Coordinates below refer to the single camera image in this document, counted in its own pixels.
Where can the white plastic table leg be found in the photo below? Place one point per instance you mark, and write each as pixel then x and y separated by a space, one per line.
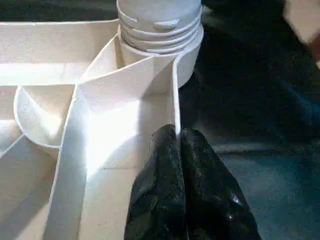
pixel 160 20

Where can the white plastic table top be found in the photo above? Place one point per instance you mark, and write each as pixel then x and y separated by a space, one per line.
pixel 100 125

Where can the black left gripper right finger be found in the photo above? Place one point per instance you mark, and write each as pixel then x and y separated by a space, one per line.
pixel 215 195

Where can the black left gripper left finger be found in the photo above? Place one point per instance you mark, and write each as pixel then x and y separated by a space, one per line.
pixel 157 190

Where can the black work mat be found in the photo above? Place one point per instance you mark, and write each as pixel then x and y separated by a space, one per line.
pixel 260 100

